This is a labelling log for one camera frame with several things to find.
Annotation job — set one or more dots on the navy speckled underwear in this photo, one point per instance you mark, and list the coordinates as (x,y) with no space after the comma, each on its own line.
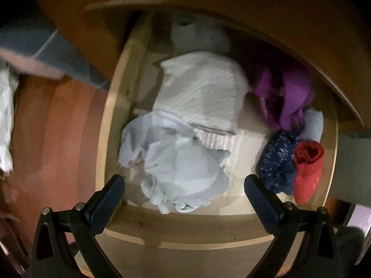
(276,165)

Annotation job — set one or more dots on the blue checked cloth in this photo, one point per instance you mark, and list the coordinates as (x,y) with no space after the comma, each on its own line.
(46,53)

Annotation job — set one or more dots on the purple garment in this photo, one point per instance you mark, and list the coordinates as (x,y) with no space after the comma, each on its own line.
(283,97)

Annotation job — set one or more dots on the light blue rolled garment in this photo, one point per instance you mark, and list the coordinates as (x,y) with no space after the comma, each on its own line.
(314,125)

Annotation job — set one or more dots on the white knit garment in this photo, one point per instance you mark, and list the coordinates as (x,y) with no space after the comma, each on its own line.
(207,91)

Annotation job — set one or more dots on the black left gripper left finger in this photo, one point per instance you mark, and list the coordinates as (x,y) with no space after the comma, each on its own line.
(60,235)

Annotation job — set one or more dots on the brown wooden nightstand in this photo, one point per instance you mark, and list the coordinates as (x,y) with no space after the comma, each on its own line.
(322,33)

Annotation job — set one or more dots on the white patterned bedding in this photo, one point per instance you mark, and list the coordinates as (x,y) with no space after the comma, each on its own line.
(9,84)

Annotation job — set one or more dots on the grey rolled garment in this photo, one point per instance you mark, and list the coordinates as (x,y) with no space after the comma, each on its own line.
(199,36)

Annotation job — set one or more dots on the light blue underwear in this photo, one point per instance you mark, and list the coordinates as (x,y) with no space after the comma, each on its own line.
(181,173)

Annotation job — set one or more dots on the red underwear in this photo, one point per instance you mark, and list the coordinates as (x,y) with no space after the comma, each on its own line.
(308,161)

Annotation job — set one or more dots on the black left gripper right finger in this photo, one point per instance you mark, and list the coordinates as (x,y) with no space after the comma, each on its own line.
(318,254)

